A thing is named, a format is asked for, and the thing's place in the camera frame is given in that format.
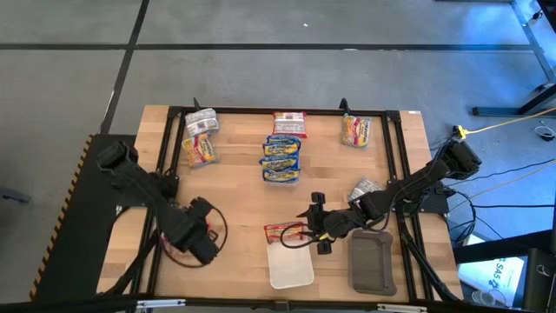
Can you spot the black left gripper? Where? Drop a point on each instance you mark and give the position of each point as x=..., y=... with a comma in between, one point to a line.
x=191, y=230

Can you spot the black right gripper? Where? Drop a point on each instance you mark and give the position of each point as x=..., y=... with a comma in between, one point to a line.
x=341, y=221

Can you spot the red Maruchan ramen pack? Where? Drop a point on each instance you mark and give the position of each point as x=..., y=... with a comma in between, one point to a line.
x=282, y=232
x=289, y=125

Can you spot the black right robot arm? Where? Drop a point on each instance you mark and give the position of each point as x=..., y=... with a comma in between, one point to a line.
x=417, y=182

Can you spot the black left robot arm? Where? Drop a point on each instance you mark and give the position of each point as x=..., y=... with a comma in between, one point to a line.
x=147, y=191

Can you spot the white plastic bin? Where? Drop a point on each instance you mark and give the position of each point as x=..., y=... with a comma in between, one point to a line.
x=290, y=269

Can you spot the clear plastic bin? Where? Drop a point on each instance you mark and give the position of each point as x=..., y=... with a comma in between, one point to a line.
x=282, y=184

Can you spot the grey plastic bin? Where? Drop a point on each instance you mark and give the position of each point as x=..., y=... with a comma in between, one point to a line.
x=371, y=263

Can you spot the black hazard-striped floor mat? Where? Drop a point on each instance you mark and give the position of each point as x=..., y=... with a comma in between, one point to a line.
x=78, y=243

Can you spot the clear plastic cup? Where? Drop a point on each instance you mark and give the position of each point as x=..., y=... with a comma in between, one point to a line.
x=483, y=297

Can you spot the black metal beam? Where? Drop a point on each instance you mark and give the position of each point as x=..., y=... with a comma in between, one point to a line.
x=499, y=248

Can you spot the white printed box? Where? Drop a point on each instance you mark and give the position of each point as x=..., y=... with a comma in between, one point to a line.
x=499, y=271

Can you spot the silver frame bracket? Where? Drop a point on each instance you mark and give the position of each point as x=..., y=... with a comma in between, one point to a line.
x=401, y=308
x=160, y=304

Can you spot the black frame clamp post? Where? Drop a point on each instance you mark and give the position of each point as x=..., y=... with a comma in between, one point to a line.
x=196, y=104
x=344, y=104

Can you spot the black aluminium table frame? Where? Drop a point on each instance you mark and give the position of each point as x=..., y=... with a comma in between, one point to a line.
x=243, y=111

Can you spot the metal desk frame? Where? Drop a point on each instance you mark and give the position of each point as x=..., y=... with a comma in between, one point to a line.
x=495, y=111

